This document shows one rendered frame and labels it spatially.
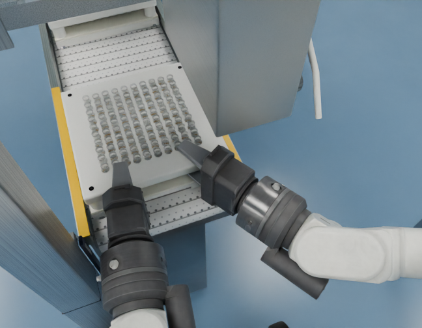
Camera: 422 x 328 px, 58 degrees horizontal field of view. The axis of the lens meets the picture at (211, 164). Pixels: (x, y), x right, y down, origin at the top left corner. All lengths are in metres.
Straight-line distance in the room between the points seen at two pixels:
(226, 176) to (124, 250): 0.18
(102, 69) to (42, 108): 1.29
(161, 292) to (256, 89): 0.28
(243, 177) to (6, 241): 0.31
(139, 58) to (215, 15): 0.57
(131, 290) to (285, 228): 0.22
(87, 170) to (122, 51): 0.38
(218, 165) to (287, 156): 1.30
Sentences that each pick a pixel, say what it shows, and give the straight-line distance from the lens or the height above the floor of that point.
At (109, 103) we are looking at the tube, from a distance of 0.71.
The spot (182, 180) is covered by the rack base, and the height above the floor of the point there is 0.91.
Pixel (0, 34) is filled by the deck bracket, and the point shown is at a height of 1.30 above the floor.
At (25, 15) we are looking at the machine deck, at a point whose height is 1.31.
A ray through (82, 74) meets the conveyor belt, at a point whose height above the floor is 0.89.
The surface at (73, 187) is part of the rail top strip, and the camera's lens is 0.68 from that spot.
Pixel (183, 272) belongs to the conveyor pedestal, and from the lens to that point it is 1.29.
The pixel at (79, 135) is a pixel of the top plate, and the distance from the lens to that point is 0.69.
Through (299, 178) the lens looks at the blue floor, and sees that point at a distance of 1.78.
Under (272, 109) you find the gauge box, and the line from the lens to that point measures 0.48.
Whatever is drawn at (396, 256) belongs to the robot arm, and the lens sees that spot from 0.54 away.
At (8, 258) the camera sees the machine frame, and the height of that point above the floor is 1.08.
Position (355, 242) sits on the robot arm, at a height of 1.02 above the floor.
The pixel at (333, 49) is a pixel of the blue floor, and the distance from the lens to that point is 2.43.
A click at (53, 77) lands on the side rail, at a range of 0.87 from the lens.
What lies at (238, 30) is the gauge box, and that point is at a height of 1.25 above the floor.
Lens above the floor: 1.47
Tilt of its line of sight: 56 degrees down
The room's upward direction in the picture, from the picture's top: straight up
